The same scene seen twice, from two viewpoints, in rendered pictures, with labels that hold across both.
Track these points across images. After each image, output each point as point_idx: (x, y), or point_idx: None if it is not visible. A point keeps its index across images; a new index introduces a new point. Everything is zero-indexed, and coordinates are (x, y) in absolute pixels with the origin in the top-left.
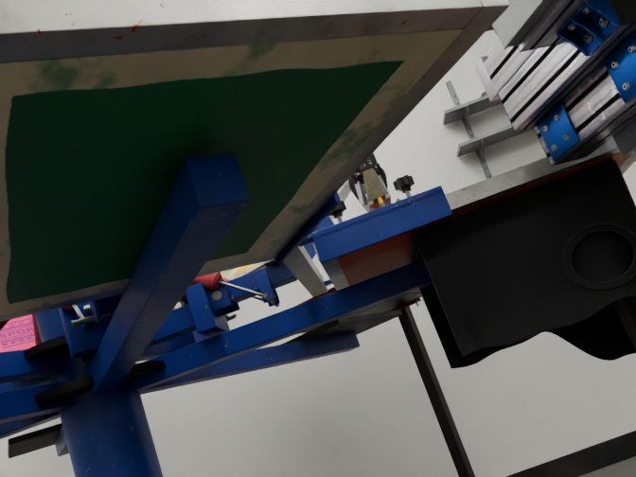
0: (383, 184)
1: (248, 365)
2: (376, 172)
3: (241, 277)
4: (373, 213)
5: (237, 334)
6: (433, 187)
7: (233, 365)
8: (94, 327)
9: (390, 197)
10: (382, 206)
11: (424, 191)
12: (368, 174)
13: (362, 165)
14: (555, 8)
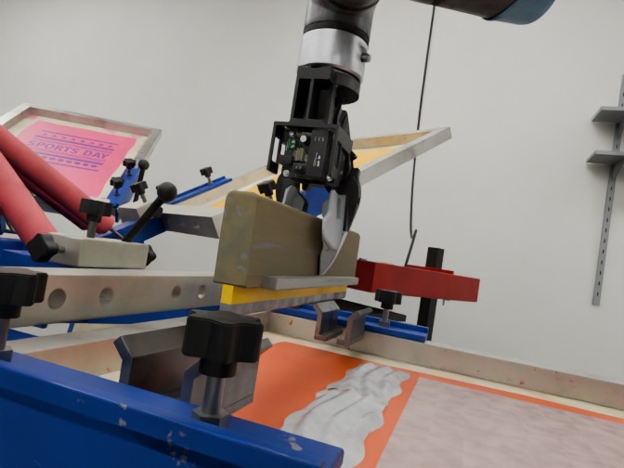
0: (341, 218)
1: (151, 320)
2: (337, 187)
3: (23, 257)
4: (45, 394)
5: None
6: (287, 455)
7: (123, 316)
8: None
9: (276, 290)
10: (84, 391)
11: (242, 444)
12: (237, 205)
13: (305, 159)
14: None
